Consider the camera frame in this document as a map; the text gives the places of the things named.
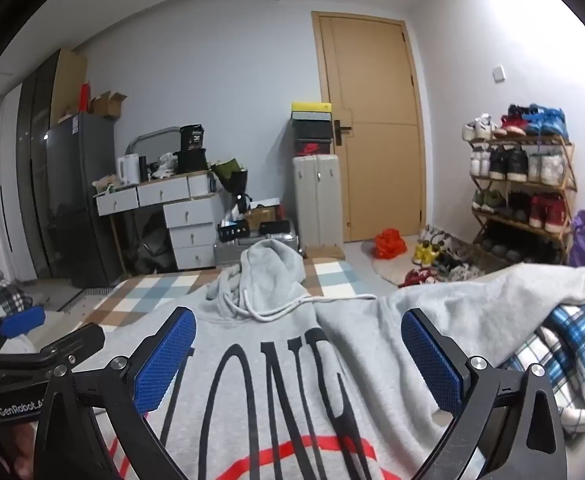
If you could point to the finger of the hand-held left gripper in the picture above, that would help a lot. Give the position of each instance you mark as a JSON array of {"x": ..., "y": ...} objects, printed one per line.
[
  {"x": 22, "y": 321},
  {"x": 80, "y": 342}
]

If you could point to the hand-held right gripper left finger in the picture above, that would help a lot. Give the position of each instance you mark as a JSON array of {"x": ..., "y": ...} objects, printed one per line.
[{"x": 165, "y": 360}]

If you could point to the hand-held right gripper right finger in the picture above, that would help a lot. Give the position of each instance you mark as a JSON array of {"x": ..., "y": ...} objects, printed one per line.
[{"x": 432, "y": 360}]

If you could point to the grey printed hoodie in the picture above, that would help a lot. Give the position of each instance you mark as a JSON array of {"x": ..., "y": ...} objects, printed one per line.
[{"x": 282, "y": 310}]

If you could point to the person's left hand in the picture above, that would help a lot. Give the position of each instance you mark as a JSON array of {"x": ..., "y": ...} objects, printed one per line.
[{"x": 17, "y": 450}]

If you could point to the black white plaid cloth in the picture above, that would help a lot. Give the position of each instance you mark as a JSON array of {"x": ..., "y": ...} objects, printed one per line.
[{"x": 2, "y": 292}]

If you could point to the beige blue plaid bed sheet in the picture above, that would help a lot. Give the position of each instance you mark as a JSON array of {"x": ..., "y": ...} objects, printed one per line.
[{"x": 137, "y": 295}]

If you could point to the round pale rug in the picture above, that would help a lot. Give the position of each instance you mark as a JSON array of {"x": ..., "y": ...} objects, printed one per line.
[{"x": 387, "y": 271}]

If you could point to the pile of scattered shoes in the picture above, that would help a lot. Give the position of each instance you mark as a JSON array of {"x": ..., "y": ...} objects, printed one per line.
[{"x": 452, "y": 260}]

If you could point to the black slouchy bag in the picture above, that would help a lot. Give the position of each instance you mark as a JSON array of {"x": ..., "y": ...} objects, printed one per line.
[{"x": 155, "y": 250}]

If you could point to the red plastic bag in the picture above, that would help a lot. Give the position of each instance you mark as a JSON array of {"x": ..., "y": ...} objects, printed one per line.
[{"x": 390, "y": 244}]

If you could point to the silver case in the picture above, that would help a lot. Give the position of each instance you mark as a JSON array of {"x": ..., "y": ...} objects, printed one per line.
[{"x": 232, "y": 251}]

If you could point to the blue white plaid cloth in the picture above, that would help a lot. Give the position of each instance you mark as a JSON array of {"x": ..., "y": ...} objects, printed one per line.
[{"x": 572, "y": 340}]

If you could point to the black crate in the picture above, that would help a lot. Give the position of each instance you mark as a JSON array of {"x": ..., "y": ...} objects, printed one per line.
[{"x": 232, "y": 231}]

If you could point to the white desk with drawers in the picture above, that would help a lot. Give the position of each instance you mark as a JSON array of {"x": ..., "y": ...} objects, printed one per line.
[{"x": 182, "y": 215}]

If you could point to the grey fridge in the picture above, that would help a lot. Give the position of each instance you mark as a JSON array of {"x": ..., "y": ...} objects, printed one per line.
[{"x": 77, "y": 185}]

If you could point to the dark glass wardrobe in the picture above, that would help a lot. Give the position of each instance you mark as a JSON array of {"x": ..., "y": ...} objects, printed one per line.
[{"x": 30, "y": 160}]

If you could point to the brown cardboard box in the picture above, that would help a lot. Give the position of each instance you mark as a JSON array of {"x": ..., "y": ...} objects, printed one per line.
[{"x": 260, "y": 217}]

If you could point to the white kettle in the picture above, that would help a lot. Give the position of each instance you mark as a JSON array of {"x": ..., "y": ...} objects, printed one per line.
[{"x": 129, "y": 169}]

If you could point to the white suitcase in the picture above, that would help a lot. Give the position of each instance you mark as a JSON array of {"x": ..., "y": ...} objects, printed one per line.
[{"x": 317, "y": 200}]

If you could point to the wooden door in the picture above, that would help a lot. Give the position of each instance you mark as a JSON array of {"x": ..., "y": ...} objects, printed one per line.
[{"x": 372, "y": 160}]

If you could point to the black printed bag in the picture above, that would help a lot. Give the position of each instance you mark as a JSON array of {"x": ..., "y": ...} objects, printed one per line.
[{"x": 192, "y": 152}]

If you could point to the grey framed mirror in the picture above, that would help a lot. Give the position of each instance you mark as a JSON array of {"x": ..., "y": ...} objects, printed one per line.
[{"x": 155, "y": 145}]

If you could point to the open cardboard box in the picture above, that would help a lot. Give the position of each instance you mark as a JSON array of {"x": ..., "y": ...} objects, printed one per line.
[{"x": 106, "y": 106}]

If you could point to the tall flat cardboard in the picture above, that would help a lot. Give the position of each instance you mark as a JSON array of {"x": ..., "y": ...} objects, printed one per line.
[{"x": 70, "y": 85}]

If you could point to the black red shoe box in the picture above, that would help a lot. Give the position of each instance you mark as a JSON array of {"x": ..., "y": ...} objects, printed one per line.
[{"x": 312, "y": 148}]

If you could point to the grey shoe box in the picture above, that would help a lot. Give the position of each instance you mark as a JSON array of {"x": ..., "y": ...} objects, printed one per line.
[{"x": 311, "y": 116}]

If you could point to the yellow shoe box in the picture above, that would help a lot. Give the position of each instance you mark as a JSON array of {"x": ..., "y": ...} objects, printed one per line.
[{"x": 311, "y": 107}]

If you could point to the white light switch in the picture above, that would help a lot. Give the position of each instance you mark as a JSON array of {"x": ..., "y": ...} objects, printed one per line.
[{"x": 498, "y": 74}]

